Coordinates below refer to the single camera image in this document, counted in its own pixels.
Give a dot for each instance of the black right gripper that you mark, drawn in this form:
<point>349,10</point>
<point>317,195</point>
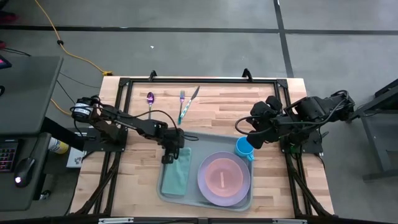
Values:
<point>273,115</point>

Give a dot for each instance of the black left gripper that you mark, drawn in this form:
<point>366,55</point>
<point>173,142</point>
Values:
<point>172,140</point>

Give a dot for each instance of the teal cloth napkin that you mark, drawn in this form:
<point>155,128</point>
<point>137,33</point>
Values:
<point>175,177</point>

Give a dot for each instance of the blue plastic cup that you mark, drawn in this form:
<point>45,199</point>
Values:
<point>243,147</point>

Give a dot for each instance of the iridescent metal fork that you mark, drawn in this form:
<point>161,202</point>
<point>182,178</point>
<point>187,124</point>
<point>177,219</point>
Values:
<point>182,96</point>

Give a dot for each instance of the iridescent metal spoon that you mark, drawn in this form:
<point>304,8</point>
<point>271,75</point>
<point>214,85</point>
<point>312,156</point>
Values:
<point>150,98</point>

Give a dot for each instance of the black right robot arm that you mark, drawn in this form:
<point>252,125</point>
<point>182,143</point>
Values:
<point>314,107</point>

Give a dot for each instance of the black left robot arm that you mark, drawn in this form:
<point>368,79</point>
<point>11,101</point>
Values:
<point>140,124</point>

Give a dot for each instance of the grey plastic tray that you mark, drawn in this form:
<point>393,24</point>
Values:
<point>194,143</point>

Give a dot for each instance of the lilac plastic plate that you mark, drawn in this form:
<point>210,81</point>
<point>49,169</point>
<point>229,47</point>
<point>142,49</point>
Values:
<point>202,186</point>

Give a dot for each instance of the pink plastic plate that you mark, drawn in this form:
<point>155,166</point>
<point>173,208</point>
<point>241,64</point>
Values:
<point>224,177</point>

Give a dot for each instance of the white printed box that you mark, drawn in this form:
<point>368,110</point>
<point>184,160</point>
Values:
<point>74,158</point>

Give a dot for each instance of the white and yellow bottle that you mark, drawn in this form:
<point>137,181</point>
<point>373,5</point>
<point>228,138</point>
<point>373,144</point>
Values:
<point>59,146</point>

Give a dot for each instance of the black metal side table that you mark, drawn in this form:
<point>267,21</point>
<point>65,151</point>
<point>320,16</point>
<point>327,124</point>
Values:
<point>379,130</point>

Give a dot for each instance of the black computer mouse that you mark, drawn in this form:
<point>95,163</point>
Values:
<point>24,171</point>

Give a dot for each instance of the grey desk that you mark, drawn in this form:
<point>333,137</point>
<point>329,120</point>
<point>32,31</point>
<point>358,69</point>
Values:
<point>28,93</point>

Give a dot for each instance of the backlit black keyboard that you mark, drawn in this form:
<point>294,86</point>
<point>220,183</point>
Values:
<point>7,158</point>

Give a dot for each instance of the pink lit screen corner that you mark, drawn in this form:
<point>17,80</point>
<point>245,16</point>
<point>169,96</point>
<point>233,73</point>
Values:
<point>4,62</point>

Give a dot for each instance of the black aluminium table frame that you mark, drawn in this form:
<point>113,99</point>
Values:
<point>202,80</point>

